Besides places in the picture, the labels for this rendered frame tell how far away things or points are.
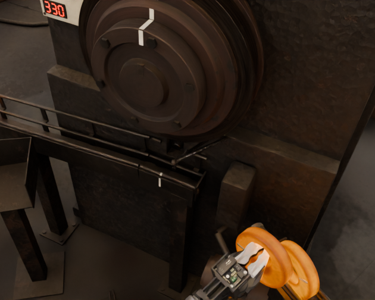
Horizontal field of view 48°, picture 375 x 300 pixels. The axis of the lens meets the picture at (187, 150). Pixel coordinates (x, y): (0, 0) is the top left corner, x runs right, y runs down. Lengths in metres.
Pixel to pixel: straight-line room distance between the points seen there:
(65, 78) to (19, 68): 1.69
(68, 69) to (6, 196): 0.46
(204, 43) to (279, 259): 0.51
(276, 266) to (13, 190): 0.88
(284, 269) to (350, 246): 1.19
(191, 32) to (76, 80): 0.61
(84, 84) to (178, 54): 0.58
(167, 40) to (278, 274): 0.58
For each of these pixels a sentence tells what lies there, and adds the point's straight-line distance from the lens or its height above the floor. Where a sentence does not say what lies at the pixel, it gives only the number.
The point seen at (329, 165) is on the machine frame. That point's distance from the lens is 1.21.
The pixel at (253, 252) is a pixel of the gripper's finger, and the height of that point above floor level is 0.84.
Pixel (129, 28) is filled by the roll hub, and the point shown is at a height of 1.25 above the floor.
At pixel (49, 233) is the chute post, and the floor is 0.01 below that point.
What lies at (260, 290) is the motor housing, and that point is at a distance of 1.33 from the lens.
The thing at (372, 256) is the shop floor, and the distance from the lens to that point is 2.19.
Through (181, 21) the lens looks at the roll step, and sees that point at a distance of 0.90.
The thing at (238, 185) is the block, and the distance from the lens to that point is 1.19.
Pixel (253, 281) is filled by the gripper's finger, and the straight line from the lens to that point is 0.99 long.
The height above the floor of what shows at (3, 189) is 0.60.
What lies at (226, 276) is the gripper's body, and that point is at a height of 0.87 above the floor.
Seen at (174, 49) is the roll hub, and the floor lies 1.23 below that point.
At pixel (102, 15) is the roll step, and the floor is 1.22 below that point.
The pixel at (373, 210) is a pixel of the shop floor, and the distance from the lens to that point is 2.36.
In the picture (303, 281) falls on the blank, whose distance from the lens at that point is 1.14.
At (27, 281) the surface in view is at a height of 0.01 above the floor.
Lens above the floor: 1.70
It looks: 46 degrees down
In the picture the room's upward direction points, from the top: 4 degrees clockwise
